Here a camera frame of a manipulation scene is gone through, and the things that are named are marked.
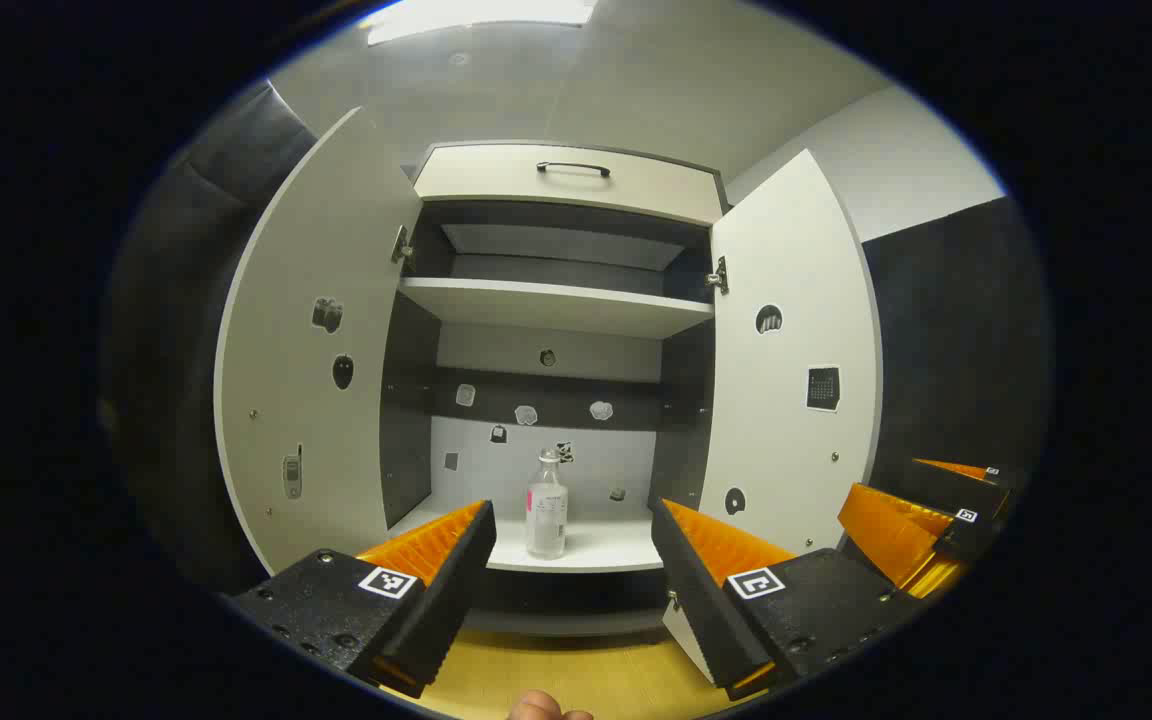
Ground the ceiling light panel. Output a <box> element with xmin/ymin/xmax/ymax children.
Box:
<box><xmin>364</xmin><ymin>0</ymin><xmax>599</xmax><ymax>47</ymax></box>

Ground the black backdrop cloth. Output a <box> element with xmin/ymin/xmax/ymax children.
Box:
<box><xmin>106</xmin><ymin>80</ymin><xmax>1052</xmax><ymax>601</ymax></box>

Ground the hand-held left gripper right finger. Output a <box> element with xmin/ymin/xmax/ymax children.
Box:
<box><xmin>648</xmin><ymin>498</ymin><xmax>925</xmax><ymax>703</ymax></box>

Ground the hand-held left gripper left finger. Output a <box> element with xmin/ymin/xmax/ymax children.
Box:
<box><xmin>224</xmin><ymin>498</ymin><xmax>499</xmax><ymax>701</ymax></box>

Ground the white cabinet door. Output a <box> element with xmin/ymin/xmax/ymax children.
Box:
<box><xmin>661</xmin><ymin>148</ymin><xmax>884</xmax><ymax>686</ymax></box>
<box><xmin>214</xmin><ymin>107</ymin><xmax>424</xmax><ymax>578</ymax></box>

